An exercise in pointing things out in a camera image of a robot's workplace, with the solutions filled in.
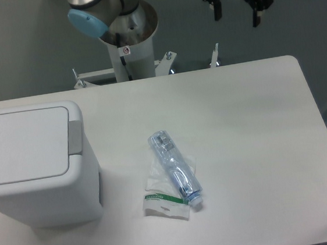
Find white trash can lid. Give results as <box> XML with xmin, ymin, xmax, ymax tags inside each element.
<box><xmin>0</xmin><ymin>106</ymin><xmax>83</xmax><ymax>184</ymax></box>

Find white plastic trash can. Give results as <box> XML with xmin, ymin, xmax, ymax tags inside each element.
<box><xmin>0</xmin><ymin>100</ymin><xmax>103</xmax><ymax>228</ymax></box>

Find clear empty plastic bottle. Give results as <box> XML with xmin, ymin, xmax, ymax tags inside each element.
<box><xmin>148</xmin><ymin>130</ymin><xmax>204</xmax><ymax>211</ymax></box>

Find clear green-striped plastic bag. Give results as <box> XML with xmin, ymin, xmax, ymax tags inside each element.
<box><xmin>143</xmin><ymin>158</ymin><xmax>191</xmax><ymax>221</ymax></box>

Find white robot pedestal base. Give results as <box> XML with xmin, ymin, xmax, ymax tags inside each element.
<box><xmin>65</xmin><ymin>0</ymin><xmax>222</xmax><ymax>90</ymax></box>

